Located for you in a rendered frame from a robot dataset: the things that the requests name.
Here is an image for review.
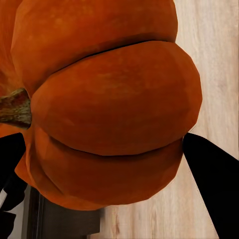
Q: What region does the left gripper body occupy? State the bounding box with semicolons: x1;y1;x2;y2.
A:
7;171;27;185

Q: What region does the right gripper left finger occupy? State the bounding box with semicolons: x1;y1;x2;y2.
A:
0;132;26;192

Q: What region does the pumpkin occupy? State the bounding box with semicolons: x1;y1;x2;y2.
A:
0;0;203;211

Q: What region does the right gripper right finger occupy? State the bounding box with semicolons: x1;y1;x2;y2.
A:
183;132;239;239

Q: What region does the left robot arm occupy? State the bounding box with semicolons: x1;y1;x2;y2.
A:
0;171;28;239

